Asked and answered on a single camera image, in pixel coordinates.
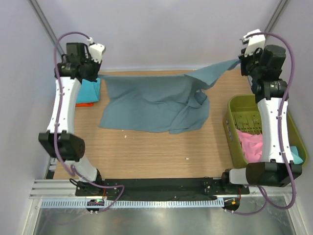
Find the turquoise t shirt in basket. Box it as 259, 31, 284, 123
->
290, 146, 304, 165

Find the aluminium front frame rail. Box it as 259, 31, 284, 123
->
29, 179, 292, 199

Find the aluminium corner post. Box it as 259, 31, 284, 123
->
264, 0, 290, 32
28, 0, 57, 45

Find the pink t shirt in basket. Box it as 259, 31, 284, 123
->
236, 130, 263, 163

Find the left aluminium corner post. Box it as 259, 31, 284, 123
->
28, 0, 57, 45

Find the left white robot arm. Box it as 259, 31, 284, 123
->
38, 40, 105, 196

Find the folded turquoise t shirt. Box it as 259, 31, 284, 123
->
76, 78, 101, 104

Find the grey blue t shirt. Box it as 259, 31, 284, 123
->
99, 59, 240, 134

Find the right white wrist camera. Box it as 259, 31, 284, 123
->
241, 29, 266, 57

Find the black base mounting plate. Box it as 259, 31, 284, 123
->
69, 177, 250, 210

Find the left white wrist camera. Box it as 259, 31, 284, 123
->
87, 38, 106, 64

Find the white slotted cable duct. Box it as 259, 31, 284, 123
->
41, 198, 224, 209

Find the right aluminium corner post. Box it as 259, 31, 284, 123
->
264, 0, 290, 32

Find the olive green plastic basket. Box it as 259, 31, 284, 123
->
223, 94, 308, 168

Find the folded orange t shirt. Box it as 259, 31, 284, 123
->
75, 102, 94, 107

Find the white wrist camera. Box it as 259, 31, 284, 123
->
87, 38, 106, 64
241, 29, 266, 57

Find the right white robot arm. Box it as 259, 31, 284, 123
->
220, 45, 302, 194

